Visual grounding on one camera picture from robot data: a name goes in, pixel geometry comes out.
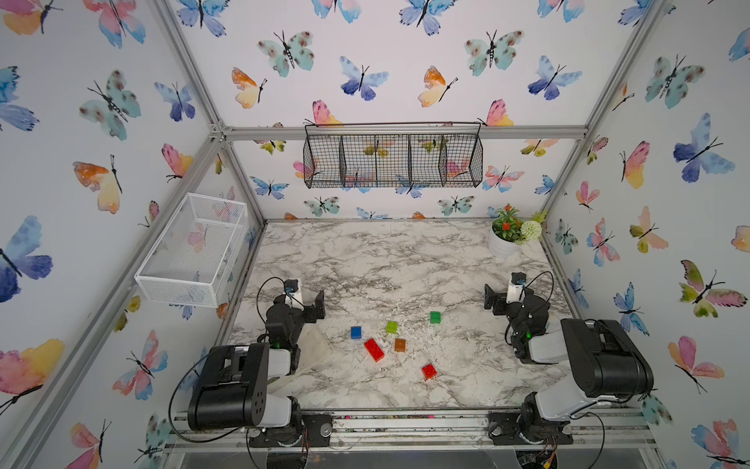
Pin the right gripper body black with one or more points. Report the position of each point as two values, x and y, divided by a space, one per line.
513 313

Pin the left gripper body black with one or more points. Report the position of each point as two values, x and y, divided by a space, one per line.
298 319

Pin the lime green lego brick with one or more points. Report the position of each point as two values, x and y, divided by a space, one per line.
391 326

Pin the long red lego brick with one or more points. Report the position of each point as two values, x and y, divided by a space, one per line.
374 350

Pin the small red lego brick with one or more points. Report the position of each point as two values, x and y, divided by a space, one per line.
429 371

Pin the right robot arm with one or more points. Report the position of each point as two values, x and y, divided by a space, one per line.
605 364

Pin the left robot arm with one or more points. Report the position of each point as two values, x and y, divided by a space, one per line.
232 388

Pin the orange lego brick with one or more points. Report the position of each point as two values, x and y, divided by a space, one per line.
400 345

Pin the potted flower plant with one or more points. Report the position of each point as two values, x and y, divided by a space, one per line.
508 231

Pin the white mesh basket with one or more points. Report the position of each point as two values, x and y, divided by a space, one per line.
190 261

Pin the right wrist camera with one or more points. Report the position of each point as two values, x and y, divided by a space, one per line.
517 284

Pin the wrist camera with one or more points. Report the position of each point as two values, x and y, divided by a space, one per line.
293 294
517 284

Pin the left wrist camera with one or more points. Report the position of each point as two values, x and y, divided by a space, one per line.
293 294

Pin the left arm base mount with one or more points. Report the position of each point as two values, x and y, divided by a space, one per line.
304 431

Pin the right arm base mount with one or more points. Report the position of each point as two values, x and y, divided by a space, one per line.
527 431

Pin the aluminium front rail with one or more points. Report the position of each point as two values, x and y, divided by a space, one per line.
434 430

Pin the black wire basket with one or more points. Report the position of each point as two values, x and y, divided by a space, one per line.
392 155

